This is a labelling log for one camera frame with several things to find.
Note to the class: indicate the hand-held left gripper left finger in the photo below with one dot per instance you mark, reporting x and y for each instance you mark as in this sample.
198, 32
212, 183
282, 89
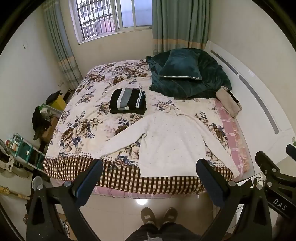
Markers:
86, 183

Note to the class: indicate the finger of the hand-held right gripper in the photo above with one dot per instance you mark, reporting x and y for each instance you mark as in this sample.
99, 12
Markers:
291, 151
268, 164

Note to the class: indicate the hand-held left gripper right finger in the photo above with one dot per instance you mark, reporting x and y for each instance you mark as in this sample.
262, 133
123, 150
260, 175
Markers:
208, 183

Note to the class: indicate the white knit sweater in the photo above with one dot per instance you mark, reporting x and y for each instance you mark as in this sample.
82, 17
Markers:
173, 143

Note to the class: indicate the person's right shoe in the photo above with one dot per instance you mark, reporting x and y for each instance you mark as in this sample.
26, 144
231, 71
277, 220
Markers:
170, 215

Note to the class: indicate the person's shoe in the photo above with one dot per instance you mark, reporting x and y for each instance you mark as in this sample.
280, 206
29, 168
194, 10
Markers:
170, 215
148, 215

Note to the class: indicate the white headboard with grey stripes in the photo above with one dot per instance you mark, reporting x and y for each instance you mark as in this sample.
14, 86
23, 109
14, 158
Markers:
249, 111

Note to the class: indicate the cardboard box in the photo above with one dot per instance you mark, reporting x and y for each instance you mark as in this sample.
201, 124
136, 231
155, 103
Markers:
49, 129

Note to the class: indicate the person's left shoe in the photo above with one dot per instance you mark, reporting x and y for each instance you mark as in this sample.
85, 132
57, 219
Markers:
148, 215

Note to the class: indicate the teal storage rack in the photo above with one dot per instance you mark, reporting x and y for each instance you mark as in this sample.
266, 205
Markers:
25, 151

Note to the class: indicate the floral checked bedsheet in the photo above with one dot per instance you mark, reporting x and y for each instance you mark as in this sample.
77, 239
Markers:
92, 111

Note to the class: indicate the wooden broom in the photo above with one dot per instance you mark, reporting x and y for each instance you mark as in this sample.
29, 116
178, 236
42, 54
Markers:
13, 193

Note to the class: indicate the beige folded cloth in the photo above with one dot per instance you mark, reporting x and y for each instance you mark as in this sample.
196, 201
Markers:
227, 102

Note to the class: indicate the black hanging garment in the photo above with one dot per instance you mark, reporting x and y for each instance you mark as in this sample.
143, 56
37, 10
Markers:
38, 120

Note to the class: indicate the clear plastic container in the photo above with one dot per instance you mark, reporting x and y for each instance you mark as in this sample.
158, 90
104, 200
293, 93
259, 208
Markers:
49, 110

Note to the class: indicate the yellow box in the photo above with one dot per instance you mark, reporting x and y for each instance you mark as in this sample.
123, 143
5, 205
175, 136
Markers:
59, 104

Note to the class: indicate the folded black striped sweater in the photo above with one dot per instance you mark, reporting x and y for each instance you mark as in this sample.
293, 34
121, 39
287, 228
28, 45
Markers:
127, 100

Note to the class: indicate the black cloth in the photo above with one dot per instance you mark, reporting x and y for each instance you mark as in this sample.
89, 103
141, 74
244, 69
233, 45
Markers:
53, 97

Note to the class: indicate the dark green plush blanket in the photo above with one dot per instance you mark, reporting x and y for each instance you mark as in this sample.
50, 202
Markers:
208, 76

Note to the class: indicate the dark green pillow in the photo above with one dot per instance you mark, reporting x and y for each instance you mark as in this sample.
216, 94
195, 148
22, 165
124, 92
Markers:
180, 63

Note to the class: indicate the barred window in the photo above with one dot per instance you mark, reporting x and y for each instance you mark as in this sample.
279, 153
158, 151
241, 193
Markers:
115, 16

